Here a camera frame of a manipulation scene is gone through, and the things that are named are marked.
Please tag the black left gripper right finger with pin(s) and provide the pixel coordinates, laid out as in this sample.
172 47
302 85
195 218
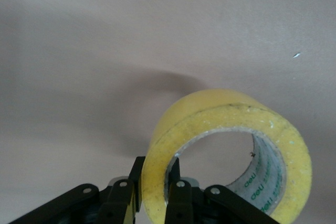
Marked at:
181 203

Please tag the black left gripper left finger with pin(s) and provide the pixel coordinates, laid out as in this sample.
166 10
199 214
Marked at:
118 197

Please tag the yellow packing tape roll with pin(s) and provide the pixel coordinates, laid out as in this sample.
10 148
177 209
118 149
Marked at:
223 119

